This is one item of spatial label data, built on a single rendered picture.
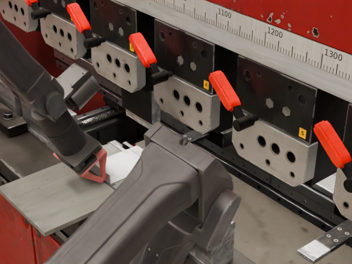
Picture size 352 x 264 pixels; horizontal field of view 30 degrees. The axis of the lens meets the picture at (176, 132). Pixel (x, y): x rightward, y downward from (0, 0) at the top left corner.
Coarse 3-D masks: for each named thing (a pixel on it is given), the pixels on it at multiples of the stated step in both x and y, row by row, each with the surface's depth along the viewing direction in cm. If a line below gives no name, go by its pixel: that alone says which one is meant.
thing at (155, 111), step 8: (128, 96) 130; (136, 96) 128; (144, 96) 126; (152, 96) 124; (128, 104) 131; (136, 104) 129; (144, 104) 127; (152, 104) 125; (128, 112) 134; (136, 112) 130; (144, 112) 128; (152, 112) 126; (136, 120) 133; (144, 120) 130; (152, 120) 126
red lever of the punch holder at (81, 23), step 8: (72, 8) 123; (80, 8) 124; (72, 16) 123; (80, 16) 123; (80, 24) 122; (88, 24) 123; (80, 32) 123; (88, 32) 123; (88, 40) 121; (96, 40) 122; (104, 40) 124; (88, 48) 122
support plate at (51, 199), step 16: (32, 176) 130; (48, 176) 130; (64, 176) 130; (0, 192) 126; (16, 192) 125; (32, 192) 125; (48, 192) 125; (64, 192) 125; (80, 192) 125; (96, 192) 125; (112, 192) 125; (16, 208) 121; (32, 208) 120; (48, 208) 120; (64, 208) 120; (80, 208) 120; (96, 208) 120; (32, 224) 117; (48, 224) 116; (64, 224) 117
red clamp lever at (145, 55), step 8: (136, 40) 110; (144, 40) 110; (136, 48) 110; (144, 48) 110; (144, 56) 109; (152, 56) 110; (144, 64) 110; (152, 64) 109; (152, 72) 109; (160, 72) 109; (168, 72) 110; (152, 80) 108; (160, 80) 109
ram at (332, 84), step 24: (120, 0) 116; (144, 0) 111; (216, 0) 97; (240, 0) 93; (264, 0) 89; (288, 0) 86; (312, 0) 83; (336, 0) 80; (192, 24) 103; (288, 24) 87; (312, 24) 84; (336, 24) 81; (240, 48) 96; (264, 48) 92; (336, 48) 82; (288, 72) 90; (312, 72) 87
